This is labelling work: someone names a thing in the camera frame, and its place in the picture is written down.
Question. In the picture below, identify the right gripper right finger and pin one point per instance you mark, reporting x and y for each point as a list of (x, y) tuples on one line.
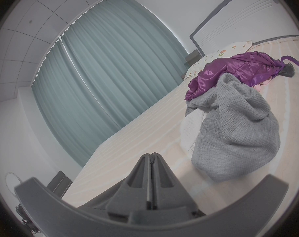
[(169, 194)]

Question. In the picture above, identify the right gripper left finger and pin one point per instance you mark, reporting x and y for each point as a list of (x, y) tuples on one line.
[(134, 189)]

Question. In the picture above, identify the black T-shirt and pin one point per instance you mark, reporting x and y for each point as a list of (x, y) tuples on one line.
[(95, 202)]

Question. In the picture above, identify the bed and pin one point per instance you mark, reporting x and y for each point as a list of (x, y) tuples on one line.
[(152, 122)]

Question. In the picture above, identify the white garment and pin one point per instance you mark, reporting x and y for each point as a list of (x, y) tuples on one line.
[(191, 132)]

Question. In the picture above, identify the black dressing table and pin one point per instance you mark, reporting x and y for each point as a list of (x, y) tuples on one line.
[(59, 184)]

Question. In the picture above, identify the grey knit garment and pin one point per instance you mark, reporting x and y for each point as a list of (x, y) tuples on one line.
[(238, 137)]

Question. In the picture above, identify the blue-green curtain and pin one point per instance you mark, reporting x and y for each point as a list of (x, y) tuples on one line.
[(119, 58), (73, 107)]

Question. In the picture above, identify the round white mirror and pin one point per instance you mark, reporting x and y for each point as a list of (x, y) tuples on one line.
[(10, 184)]

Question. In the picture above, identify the purple satin garment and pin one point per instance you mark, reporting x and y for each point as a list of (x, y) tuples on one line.
[(226, 70)]

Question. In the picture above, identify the grey bedside table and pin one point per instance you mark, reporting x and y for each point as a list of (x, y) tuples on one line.
[(192, 58)]

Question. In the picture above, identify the white printed pillow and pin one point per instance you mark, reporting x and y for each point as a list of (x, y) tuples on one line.
[(213, 57)]

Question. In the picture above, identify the pink garment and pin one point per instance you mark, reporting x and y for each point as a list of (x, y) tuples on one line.
[(263, 84)]

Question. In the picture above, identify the small dark grey garment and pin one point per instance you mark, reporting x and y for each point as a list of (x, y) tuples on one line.
[(289, 70)]

